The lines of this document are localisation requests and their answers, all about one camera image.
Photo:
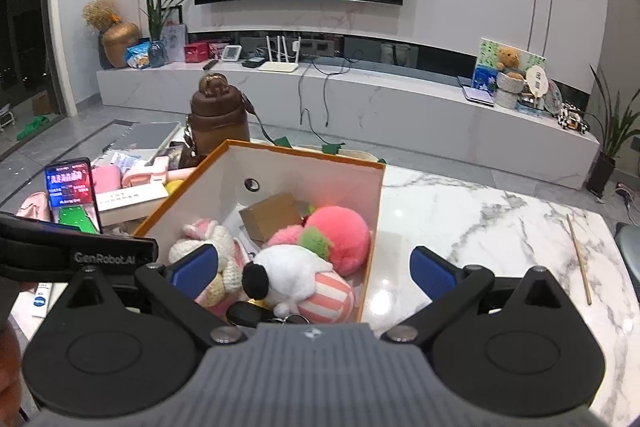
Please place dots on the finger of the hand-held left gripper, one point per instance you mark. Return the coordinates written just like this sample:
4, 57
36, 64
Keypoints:
50, 225

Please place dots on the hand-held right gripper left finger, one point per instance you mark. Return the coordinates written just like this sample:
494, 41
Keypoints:
194, 269

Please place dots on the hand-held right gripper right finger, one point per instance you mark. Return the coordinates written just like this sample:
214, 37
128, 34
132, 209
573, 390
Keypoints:
432, 272

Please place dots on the white crochet bunny plush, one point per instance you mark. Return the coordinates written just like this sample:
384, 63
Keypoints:
200, 239

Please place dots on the black car key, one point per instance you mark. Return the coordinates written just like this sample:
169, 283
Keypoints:
247, 314

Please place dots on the small brown cardboard box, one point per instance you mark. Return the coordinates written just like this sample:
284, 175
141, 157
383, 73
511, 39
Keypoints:
270, 214

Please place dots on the pink fluffy peach plush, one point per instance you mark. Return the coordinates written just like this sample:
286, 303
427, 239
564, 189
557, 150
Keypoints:
345, 237

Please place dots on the panda plush pink striped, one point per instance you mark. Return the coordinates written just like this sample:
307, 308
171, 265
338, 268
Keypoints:
320, 292

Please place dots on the orange cardboard box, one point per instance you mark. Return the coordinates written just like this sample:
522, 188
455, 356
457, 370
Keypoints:
310, 179

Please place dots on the person's left forearm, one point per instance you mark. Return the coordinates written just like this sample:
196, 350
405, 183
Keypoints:
9, 367

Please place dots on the white marble desktop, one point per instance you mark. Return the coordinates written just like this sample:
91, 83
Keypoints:
475, 227

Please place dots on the black smartphone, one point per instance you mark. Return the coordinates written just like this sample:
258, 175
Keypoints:
70, 184

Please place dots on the white book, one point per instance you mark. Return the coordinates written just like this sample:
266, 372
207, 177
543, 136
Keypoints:
130, 204

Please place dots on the white labelled carton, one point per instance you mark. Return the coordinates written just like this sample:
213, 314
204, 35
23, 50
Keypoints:
47, 302

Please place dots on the pink cloth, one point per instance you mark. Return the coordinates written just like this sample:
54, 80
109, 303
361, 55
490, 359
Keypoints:
106, 181

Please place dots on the yellow round object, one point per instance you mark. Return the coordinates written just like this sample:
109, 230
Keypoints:
175, 187

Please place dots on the pink handheld fan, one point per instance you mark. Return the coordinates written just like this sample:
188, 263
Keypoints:
150, 177

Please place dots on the white printed packet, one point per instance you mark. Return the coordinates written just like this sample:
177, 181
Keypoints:
125, 158

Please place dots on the photo card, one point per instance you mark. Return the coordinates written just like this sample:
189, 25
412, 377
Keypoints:
171, 157

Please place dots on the brown water bottle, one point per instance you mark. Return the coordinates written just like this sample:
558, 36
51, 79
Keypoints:
220, 124

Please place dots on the wooden stick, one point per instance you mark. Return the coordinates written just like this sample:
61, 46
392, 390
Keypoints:
580, 262

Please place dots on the white marble television console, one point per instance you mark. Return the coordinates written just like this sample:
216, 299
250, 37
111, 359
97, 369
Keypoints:
400, 122

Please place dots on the grey laptop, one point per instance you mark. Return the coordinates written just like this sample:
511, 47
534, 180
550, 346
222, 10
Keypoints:
475, 94

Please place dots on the blue snack bag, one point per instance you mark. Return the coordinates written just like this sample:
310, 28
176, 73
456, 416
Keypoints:
137, 56

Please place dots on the blue flat box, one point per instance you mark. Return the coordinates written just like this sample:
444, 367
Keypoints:
530, 107

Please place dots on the long-leaf plant black pot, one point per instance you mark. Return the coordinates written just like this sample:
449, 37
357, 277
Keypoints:
600, 174

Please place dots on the gold acorn vase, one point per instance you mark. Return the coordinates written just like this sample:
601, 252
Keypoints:
120, 44

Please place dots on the grey round trash bin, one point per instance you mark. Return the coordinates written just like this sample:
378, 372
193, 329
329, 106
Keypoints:
631, 257

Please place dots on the blue floral picture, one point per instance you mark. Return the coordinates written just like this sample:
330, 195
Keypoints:
484, 78

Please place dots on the blue glass vase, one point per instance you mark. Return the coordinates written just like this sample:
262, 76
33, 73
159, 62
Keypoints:
156, 54

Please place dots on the black remote control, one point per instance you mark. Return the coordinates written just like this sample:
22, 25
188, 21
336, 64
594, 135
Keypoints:
210, 65

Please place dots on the black white checkered toy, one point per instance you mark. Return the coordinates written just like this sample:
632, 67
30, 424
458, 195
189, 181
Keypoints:
574, 118

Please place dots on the patterned round fan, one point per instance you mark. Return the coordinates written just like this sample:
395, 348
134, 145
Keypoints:
555, 97

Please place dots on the black flat device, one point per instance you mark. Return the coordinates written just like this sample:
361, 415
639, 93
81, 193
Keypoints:
253, 62

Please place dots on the red gift box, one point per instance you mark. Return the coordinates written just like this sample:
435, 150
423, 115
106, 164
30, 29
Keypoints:
195, 53

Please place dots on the white round paper fan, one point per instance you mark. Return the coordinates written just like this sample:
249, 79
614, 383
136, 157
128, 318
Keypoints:
536, 81

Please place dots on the white digital display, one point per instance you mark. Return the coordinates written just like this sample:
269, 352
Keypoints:
231, 54

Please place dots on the white wifi router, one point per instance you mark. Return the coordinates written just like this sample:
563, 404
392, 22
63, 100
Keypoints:
277, 67

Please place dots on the dried flower bunch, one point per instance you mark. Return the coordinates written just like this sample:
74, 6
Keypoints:
100, 12

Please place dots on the dark pink box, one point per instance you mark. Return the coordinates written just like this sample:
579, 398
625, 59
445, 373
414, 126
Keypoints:
218, 51

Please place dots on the framed picture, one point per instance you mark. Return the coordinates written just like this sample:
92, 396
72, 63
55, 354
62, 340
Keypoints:
174, 41

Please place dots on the brown teddy bear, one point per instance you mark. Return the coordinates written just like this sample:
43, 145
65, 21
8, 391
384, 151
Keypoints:
510, 59

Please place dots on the green floral painting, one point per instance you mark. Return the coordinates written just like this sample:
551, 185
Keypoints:
487, 52

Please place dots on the tall green leafy plant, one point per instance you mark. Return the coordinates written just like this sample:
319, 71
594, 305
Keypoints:
160, 7

